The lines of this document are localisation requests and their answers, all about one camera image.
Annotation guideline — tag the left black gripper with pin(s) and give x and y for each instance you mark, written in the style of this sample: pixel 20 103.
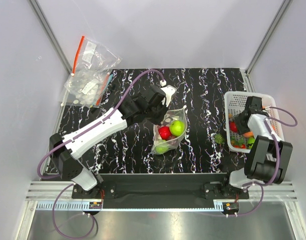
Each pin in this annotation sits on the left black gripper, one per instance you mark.
pixel 157 121

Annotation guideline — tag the black marble pattern mat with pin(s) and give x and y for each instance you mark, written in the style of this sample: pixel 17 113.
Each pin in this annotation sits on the black marble pattern mat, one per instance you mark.
pixel 199 91

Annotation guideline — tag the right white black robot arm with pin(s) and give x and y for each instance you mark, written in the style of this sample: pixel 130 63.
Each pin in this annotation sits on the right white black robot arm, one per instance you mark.
pixel 254 128

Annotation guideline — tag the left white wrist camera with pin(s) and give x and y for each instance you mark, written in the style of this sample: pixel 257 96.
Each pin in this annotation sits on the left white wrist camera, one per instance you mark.
pixel 169 91

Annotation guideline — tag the dark purple plum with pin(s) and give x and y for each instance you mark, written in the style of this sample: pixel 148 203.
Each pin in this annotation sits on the dark purple plum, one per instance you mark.
pixel 171 137

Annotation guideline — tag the red yellow pomegranate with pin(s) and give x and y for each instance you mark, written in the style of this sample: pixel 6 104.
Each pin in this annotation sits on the red yellow pomegranate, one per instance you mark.
pixel 233 127

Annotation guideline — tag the red apple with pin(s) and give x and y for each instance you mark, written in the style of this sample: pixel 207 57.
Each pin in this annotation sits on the red apple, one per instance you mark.
pixel 164 132

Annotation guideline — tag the green plastic leaf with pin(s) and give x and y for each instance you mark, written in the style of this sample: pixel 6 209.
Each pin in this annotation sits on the green plastic leaf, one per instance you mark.
pixel 219 139

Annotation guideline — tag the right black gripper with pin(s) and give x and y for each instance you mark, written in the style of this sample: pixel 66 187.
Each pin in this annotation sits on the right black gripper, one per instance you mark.
pixel 241 129

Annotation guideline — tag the clear bag with red zipper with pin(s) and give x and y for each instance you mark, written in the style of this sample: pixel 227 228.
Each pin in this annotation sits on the clear bag with red zipper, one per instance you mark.
pixel 93 56

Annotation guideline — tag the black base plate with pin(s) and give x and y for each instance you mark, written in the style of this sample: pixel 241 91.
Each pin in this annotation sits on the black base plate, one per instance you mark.
pixel 160 191

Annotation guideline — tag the clear bag with white dots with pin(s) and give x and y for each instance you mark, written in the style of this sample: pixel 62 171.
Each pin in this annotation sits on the clear bag with white dots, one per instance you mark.
pixel 170 116

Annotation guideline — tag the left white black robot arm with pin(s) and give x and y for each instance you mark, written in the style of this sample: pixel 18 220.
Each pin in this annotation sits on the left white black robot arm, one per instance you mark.
pixel 67 150

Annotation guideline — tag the green bell pepper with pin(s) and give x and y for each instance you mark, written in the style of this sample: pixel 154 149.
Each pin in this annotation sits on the green bell pepper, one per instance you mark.
pixel 250 142

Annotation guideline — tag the white plastic basket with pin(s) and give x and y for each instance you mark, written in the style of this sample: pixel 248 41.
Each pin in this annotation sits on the white plastic basket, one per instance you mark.
pixel 234 104

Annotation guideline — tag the peach fruit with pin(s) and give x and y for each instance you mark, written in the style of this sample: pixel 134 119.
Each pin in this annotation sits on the peach fruit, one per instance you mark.
pixel 248 134

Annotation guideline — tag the clear bag with coloured zippers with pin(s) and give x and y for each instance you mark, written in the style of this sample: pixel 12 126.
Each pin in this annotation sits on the clear bag with coloured zippers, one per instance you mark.
pixel 86 88

